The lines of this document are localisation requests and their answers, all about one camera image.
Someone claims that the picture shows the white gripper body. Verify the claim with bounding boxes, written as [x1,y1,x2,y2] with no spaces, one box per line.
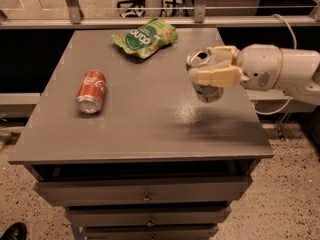
[236,44,282,91]

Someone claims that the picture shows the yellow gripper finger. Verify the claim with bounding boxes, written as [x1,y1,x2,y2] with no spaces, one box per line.
[210,46,240,68]
[188,66,243,88]

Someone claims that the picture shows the silver green 7up can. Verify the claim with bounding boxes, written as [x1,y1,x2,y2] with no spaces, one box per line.
[186,48,223,103]

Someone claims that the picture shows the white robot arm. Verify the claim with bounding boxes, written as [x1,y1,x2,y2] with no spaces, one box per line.
[186,44,320,105]

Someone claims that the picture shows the red coca-cola can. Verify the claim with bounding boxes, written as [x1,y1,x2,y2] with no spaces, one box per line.
[76,70,106,114]

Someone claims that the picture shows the metal railing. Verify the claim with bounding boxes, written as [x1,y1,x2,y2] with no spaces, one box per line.
[0,0,320,29]

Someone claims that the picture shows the green snack bag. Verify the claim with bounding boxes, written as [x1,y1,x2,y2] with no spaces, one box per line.
[112,18,178,59]

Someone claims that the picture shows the black office chair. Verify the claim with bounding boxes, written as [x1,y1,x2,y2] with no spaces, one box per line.
[117,0,145,18]

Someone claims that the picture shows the grey drawer cabinet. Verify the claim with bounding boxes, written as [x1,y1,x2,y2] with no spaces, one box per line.
[9,28,272,240]

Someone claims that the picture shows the black shoe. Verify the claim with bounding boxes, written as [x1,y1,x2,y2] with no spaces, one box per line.
[0,222,27,240]

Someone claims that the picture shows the white cable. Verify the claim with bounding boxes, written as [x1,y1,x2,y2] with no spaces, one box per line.
[254,13,298,116]

